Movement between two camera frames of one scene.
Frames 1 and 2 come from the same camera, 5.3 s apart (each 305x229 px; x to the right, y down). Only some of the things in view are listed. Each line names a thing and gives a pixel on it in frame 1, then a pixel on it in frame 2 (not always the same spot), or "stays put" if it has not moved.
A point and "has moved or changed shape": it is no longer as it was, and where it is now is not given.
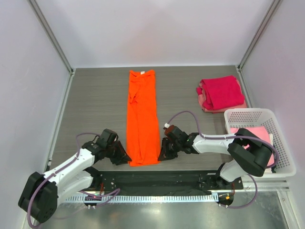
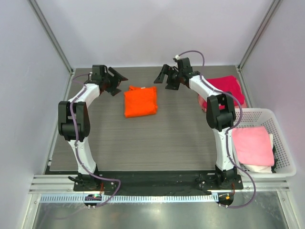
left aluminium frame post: [52, 35] stays put
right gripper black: [165, 153] to [165, 70]
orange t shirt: [142, 130] has moved or changed shape
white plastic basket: [268, 118] stays put
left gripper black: [123, 157] to [117, 77]
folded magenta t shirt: [220, 92] stays put
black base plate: [188, 182] stays put
